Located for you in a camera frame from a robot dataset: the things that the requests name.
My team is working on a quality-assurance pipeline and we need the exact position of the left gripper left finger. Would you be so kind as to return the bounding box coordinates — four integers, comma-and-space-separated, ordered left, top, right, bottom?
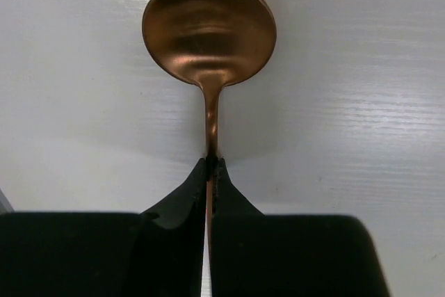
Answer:
1, 159, 207, 296

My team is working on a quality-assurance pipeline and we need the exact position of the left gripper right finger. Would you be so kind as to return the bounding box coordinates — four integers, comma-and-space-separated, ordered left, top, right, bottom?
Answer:
209, 160, 389, 296

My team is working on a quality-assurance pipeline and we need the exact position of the copper spoon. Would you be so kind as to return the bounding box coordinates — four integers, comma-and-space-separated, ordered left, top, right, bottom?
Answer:
141, 0, 278, 297

